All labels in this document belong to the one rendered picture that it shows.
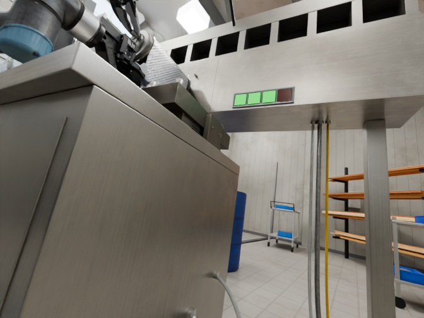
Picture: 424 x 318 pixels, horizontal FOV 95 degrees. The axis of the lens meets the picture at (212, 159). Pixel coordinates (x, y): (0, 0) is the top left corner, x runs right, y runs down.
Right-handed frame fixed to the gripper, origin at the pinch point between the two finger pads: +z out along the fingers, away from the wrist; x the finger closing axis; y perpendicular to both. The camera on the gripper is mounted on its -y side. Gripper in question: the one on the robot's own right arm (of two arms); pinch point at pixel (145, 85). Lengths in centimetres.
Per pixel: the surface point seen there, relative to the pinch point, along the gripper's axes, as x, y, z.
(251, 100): -28.9, 8.5, 29.4
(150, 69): -0.2, 6.6, 0.1
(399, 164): -246, 120, 551
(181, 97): -20.0, -9.5, -4.2
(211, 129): -22.0, -11.9, 11.6
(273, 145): 57, 184, 604
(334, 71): -59, 17, 30
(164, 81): -0.2, 7.3, 8.0
